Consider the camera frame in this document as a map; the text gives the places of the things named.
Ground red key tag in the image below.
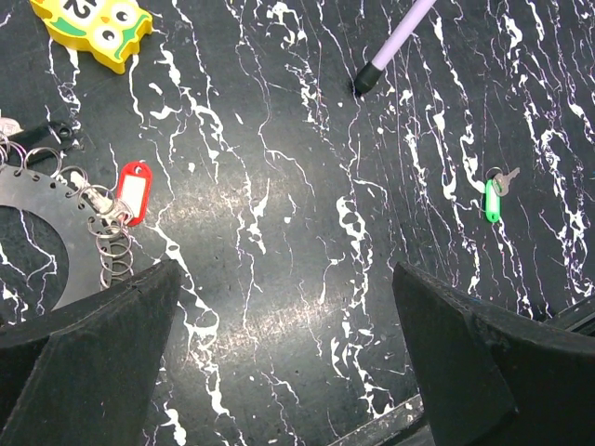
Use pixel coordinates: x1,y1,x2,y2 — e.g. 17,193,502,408
116,161,152,227

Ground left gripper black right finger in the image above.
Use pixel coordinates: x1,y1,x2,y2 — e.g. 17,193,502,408
392,260,595,446

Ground green key tag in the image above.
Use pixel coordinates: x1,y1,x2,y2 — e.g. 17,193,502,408
483,179,501,224

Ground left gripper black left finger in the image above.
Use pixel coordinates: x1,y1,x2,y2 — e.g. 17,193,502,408
1,260,181,445

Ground black key tag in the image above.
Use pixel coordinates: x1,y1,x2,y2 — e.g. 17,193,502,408
8,121,80,151

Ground yellow owl number block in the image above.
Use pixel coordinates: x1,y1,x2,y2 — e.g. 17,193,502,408
30,0,152,74

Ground lilac music stand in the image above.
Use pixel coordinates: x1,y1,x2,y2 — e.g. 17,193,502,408
352,0,436,95

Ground silver key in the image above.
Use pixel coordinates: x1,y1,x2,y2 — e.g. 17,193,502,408
492,167,520,197

